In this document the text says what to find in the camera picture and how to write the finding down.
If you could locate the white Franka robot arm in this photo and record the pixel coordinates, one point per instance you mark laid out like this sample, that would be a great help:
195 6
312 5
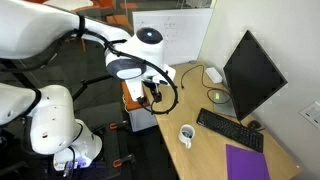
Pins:
33 30

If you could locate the white round table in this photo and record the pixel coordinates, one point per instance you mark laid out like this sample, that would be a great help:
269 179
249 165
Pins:
66 4

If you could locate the black computer mouse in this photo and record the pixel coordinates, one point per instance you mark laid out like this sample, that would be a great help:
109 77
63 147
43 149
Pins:
254 124

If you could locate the white whiteboard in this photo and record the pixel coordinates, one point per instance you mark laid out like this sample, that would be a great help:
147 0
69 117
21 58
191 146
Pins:
190 40

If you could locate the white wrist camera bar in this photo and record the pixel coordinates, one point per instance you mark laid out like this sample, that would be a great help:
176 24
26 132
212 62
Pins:
135 90

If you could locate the orange box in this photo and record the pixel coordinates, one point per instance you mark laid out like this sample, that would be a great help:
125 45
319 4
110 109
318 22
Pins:
128 101

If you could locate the grey monitor stand base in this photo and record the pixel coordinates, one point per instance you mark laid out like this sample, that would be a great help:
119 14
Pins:
223 108

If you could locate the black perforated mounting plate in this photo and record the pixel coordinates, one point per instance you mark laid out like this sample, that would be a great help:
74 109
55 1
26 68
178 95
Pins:
110 143

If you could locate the white ceramic mug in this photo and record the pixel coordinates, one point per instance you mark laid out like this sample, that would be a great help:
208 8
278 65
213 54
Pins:
184 139

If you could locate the white power adapter box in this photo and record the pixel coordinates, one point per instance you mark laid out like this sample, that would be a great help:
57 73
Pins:
213 75

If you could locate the orange chair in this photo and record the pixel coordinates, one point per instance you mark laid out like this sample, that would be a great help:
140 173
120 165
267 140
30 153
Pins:
121 20

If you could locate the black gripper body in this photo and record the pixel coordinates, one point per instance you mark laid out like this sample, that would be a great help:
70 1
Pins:
152 83

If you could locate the black keyboard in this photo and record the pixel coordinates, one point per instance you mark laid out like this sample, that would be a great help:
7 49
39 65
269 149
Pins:
226 128

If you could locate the black stand rod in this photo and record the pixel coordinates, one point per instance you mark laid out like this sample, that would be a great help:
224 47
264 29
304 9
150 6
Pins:
90 82

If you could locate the dark marker pen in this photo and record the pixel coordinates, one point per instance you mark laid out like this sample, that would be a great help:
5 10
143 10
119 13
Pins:
187 134

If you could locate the purple folder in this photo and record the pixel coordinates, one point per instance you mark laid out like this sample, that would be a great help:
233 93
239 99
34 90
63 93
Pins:
245 163

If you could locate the black computer monitor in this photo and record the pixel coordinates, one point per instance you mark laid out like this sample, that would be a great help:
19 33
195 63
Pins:
253 76

